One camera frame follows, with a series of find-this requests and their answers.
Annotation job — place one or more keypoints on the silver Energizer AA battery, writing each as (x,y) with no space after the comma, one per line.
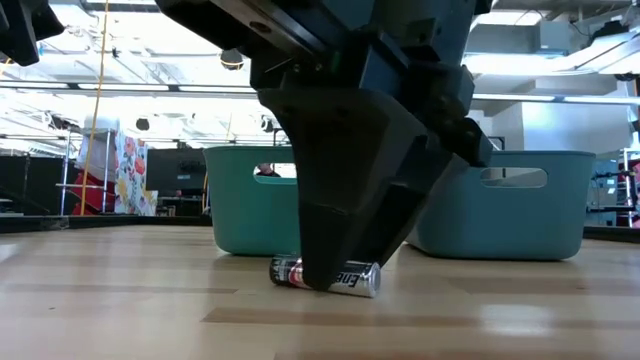
(360,282)

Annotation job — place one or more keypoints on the dark teal plastic bin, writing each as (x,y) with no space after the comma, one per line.
(525,220)

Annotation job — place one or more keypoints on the silver metal rack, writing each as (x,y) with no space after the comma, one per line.
(65,170)

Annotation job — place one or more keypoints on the black ceiling camera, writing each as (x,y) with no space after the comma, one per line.
(231,61)

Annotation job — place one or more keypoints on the grey monitor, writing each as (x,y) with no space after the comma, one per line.
(607,175)

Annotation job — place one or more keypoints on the person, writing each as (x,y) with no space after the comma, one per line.
(267,171)

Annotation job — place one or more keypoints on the black partition panel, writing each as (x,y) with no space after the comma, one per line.
(45,185)

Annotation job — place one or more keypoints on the red object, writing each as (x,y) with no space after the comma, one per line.
(95,200)

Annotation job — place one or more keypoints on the black aluminium table frame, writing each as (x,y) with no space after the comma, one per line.
(30,222)

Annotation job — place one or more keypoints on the black computer monitor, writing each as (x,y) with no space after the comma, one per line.
(175,172)

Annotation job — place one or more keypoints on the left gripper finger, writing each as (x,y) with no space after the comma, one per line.
(20,35)

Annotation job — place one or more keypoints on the green plastic bin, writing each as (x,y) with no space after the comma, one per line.
(240,215)

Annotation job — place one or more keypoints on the white metal rack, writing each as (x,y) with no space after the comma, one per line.
(626,190)

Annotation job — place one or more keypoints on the floral patterned cloth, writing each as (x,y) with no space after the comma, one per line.
(131,190)

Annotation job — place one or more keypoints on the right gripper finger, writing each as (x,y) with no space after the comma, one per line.
(400,210)
(340,160)

